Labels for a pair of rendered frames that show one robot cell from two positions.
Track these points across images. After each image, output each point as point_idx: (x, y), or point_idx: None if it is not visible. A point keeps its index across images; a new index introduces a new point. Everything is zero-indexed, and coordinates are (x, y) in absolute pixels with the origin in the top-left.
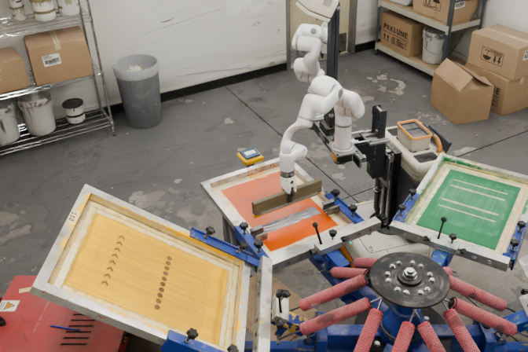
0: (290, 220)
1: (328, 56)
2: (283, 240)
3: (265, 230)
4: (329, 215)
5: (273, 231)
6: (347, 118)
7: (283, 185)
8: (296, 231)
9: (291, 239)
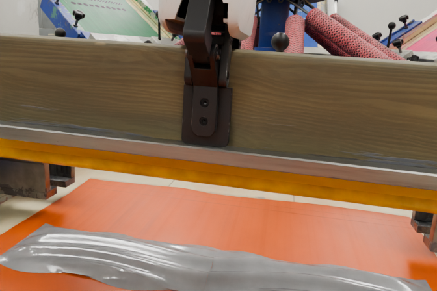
0: (214, 256)
1: None
2: (330, 221)
3: (398, 278)
4: (46, 204)
5: (347, 266)
6: None
7: None
8: (241, 221)
9: (292, 212)
